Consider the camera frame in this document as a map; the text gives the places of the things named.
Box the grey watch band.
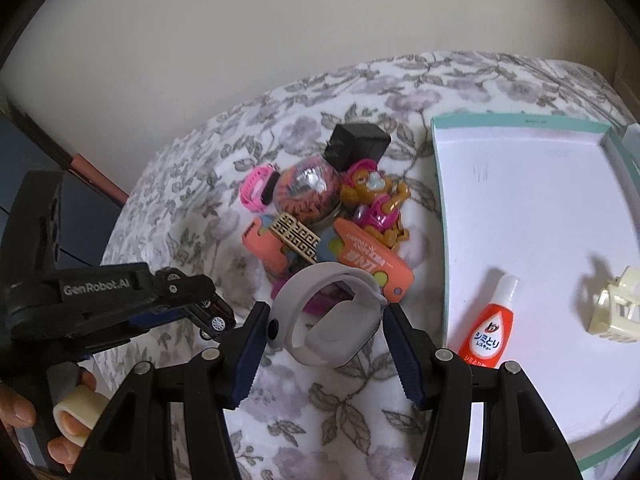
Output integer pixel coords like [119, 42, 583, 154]
[267, 262, 387, 368]

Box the red stain remover bottle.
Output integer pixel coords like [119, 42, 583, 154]
[458, 274, 520, 368]

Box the cream hair claw clip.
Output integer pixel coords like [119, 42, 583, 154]
[588, 266, 640, 344]

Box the black power adapter cube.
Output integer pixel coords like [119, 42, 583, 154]
[323, 122, 392, 172]

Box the coral toy phone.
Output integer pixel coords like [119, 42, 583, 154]
[242, 214, 294, 276]

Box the clear capsule with pink toy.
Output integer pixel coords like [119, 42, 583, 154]
[273, 155, 342, 226]

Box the floral grey white bedspread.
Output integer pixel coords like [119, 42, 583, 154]
[103, 51, 632, 479]

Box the white teal-rimmed box tray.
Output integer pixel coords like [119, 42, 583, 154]
[432, 114, 639, 478]

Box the orange pink cartoon figure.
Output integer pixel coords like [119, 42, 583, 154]
[340, 158, 411, 252]

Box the person's left hand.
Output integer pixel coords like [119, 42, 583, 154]
[1, 385, 91, 472]

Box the purple lighter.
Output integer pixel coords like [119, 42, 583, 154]
[270, 282, 352, 317]

